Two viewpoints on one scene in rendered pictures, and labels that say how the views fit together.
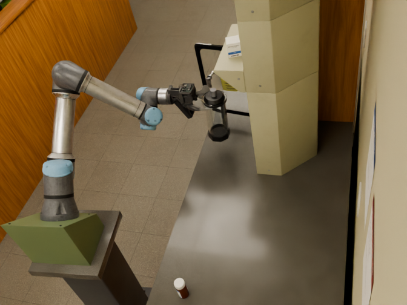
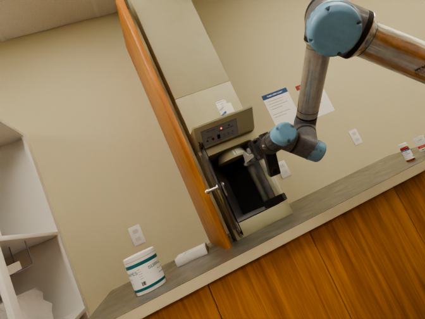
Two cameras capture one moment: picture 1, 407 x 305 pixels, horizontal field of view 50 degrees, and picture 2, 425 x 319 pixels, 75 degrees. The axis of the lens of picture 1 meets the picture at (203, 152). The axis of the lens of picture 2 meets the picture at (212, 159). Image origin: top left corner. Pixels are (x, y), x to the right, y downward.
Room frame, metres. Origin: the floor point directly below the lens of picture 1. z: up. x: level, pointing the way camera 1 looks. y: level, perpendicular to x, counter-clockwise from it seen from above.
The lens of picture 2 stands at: (2.40, 0.76, 1.15)
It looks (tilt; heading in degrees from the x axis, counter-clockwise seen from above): 8 degrees up; 231
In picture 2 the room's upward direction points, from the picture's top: 24 degrees counter-clockwise
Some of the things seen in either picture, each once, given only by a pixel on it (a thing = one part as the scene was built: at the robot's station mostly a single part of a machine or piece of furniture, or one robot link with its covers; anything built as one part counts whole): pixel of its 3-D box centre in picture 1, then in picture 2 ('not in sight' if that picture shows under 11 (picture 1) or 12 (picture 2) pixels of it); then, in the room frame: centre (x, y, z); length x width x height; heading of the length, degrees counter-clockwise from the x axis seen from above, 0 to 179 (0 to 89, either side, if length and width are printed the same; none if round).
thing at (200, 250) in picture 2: not in sight; (192, 254); (1.73, -0.55, 0.96); 0.16 x 0.12 x 0.04; 143
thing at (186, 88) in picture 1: (182, 95); (263, 147); (1.56, 0.03, 1.27); 0.12 x 0.08 x 0.09; 65
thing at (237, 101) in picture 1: (230, 81); (219, 190); (1.67, -0.20, 1.19); 0.30 x 0.01 x 0.40; 55
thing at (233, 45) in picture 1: (233, 46); (226, 111); (1.42, -0.21, 1.54); 0.05 x 0.05 x 0.06; 84
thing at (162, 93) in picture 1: (166, 95); (271, 143); (1.60, 0.10, 1.26); 0.08 x 0.05 x 0.08; 155
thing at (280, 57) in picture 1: (286, 85); (227, 161); (1.38, -0.39, 1.33); 0.32 x 0.25 x 0.77; 155
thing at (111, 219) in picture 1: (77, 242); not in sight; (1.18, 0.63, 0.92); 0.32 x 0.32 x 0.04; 71
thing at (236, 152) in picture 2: not in sight; (231, 155); (1.38, -0.36, 1.34); 0.18 x 0.18 x 0.05
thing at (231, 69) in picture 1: (238, 56); (224, 128); (1.46, -0.23, 1.46); 0.32 x 0.11 x 0.10; 155
